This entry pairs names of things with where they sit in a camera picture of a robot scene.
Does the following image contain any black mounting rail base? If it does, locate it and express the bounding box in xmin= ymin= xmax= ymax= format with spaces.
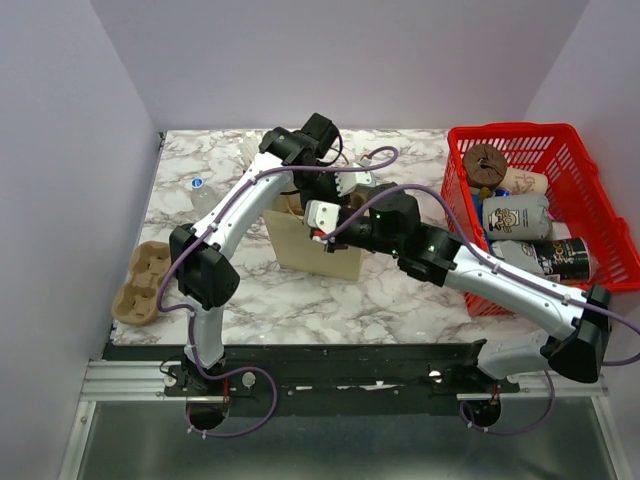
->
xmin=164 ymin=343 xmax=531 ymax=419

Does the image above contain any grey printed snack bag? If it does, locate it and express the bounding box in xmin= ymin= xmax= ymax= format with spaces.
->
xmin=482 ymin=194 xmax=552 ymax=241

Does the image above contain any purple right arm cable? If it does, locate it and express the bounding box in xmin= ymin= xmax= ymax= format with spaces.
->
xmin=329 ymin=183 xmax=640 ymax=435

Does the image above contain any beige paper takeout bag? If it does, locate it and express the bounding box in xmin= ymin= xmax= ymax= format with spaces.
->
xmin=262 ymin=194 xmax=366 ymax=282

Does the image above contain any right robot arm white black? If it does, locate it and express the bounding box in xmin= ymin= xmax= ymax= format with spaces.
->
xmin=305 ymin=184 xmax=611 ymax=392

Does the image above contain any red plastic basket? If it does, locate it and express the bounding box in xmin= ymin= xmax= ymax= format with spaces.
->
xmin=441 ymin=122 xmax=639 ymax=294

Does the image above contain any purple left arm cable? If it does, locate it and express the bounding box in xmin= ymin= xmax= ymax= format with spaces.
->
xmin=156 ymin=145 xmax=400 ymax=438

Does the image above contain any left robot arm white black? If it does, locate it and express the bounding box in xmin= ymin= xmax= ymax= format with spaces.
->
xmin=159 ymin=113 xmax=343 ymax=395

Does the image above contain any white wrapped straws bundle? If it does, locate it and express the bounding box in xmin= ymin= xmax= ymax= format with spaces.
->
xmin=238 ymin=131 xmax=261 ymax=168

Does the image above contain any black printed can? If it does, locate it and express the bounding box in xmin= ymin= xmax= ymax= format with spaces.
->
xmin=531 ymin=237 xmax=598 ymax=284

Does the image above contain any clear plastic water bottle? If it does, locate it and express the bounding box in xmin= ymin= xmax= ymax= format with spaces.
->
xmin=190 ymin=178 xmax=220 ymax=218

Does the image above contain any beige printed paper cup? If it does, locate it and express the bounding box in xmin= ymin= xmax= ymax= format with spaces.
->
xmin=499 ymin=167 xmax=549 ymax=195

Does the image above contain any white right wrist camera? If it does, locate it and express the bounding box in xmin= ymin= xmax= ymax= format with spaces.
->
xmin=303 ymin=200 xmax=341 ymax=244

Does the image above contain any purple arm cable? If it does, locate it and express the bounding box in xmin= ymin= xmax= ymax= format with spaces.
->
xmin=156 ymin=145 xmax=400 ymax=438
xmin=329 ymin=183 xmax=640 ymax=435

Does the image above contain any crumpled grey foil bag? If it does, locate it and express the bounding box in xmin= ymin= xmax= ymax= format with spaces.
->
xmin=491 ymin=240 xmax=544 ymax=276

